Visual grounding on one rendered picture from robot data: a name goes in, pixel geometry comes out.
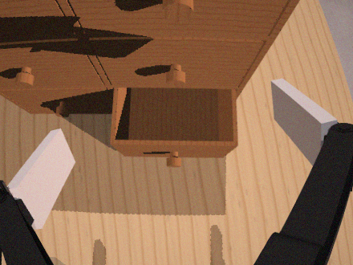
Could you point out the brown wooden drawer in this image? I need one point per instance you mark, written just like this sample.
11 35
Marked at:
28 18
68 100
228 17
46 63
174 122
175 61

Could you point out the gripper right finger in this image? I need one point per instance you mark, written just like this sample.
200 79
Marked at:
310 231

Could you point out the brown wooden chest of drawers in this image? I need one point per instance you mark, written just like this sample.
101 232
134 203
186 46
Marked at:
84 39

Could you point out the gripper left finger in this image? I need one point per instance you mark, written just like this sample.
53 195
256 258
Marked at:
28 199

